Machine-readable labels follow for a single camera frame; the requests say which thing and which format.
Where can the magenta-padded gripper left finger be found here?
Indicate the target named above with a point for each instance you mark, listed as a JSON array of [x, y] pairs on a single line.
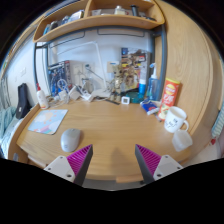
[[63, 166]]

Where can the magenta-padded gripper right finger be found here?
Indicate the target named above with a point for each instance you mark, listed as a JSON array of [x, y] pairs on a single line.
[[163, 166]]

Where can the grey computer mouse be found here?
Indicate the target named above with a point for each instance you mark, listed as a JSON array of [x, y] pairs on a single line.
[[70, 140]]

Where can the pastel cloud print mouse pad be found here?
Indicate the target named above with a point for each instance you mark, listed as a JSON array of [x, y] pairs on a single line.
[[46, 121]]

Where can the translucent plastic cup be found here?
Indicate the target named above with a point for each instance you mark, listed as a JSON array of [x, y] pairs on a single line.
[[181, 140]]

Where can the white mug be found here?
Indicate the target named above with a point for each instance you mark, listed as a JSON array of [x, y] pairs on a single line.
[[174, 120]]

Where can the plaid bedding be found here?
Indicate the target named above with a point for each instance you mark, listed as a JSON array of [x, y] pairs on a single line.
[[11, 140]]

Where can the blue packet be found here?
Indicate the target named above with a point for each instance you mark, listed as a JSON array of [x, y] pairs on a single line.
[[149, 106]]

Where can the red chip can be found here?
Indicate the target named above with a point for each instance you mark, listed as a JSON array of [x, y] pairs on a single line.
[[169, 98]]

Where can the white red-pump lotion bottle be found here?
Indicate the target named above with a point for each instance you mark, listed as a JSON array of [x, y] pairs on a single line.
[[42, 98]]

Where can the teal blanket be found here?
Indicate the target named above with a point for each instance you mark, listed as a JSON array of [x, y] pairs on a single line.
[[6, 121]]

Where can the white power strip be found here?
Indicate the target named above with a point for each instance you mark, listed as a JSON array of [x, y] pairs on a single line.
[[87, 97]]

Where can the white charger block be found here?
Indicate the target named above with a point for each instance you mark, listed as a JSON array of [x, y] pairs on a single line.
[[74, 93]]

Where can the teal round container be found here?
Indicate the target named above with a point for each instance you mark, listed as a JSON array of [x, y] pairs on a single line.
[[136, 97]]

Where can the black bag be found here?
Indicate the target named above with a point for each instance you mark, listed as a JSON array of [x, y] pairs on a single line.
[[23, 101]]

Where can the small white cube clock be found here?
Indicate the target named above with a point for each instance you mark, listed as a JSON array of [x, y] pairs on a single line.
[[125, 100]]

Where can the blue spray bottle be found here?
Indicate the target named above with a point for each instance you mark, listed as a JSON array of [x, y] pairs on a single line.
[[153, 86]]

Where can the blue tube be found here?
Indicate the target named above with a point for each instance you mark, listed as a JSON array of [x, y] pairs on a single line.
[[142, 87]]

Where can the blue robot model kit box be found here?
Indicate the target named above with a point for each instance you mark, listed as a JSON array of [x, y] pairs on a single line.
[[58, 76]]

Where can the brown tree creature figurine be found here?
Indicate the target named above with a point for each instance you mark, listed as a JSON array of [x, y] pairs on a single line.
[[117, 81]]

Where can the colourful printed box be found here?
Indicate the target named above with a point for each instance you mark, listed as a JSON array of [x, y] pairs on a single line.
[[135, 66]]

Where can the white desk lamp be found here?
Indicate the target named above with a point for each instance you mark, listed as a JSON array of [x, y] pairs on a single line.
[[101, 66]]

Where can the wooden shelf unit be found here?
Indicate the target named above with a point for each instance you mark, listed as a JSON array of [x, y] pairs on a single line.
[[100, 21]]

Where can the white wall socket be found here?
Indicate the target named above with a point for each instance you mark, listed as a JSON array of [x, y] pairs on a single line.
[[78, 69]]

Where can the white wall switch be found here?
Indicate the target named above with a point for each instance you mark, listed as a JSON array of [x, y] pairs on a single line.
[[23, 72]]

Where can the grey metal shelf frame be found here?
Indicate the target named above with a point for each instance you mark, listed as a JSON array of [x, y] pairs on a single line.
[[163, 60]]

